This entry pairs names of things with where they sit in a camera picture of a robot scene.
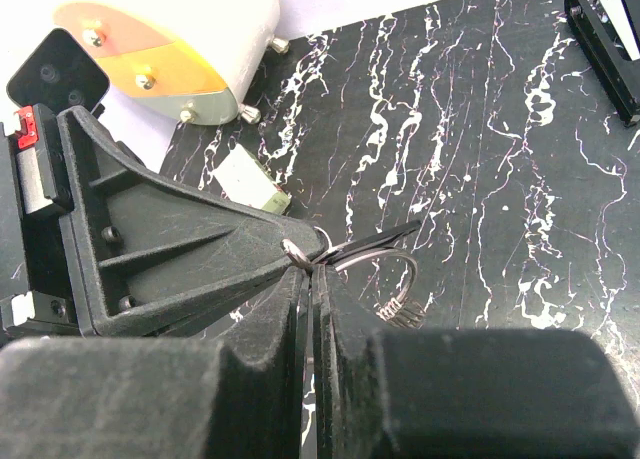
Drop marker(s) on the small cream card box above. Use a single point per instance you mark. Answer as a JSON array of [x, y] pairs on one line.
[[244, 180]]

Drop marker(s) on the white cylindrical drawer box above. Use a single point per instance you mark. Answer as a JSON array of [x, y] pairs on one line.
[[190, 60]]

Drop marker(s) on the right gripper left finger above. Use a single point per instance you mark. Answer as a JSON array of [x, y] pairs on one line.
[[238, 395]]

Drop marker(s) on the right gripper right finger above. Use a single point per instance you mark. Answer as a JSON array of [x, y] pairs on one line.
[[389, 392]]

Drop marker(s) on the metal keyring with clips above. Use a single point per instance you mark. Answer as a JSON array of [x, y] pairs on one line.
[[393, 272]]

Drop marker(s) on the black car key fob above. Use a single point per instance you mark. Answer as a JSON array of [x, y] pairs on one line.
[[387, 237]]

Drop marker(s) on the black stapler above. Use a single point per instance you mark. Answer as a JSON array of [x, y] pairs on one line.
[[608, 34]]

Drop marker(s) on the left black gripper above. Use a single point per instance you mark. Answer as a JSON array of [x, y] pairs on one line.
[[146, 255]]

